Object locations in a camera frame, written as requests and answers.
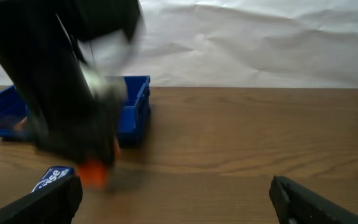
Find blue candy pack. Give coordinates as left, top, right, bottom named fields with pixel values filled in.
left=31, top=166, right=76, bottom=193

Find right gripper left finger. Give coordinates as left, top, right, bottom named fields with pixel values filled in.
left=0, top=175, right=84, bottom=224

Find blue tray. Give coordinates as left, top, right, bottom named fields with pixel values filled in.
left=0, top=75, right=152, bottom=147

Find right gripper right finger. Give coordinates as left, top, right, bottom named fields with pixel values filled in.
left=268, top=175, right=358, bottom=224

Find orange candy box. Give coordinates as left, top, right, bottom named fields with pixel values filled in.
left=76, top=139, right=121, bottom=189
left=12, top=116, right=30, bottom=133

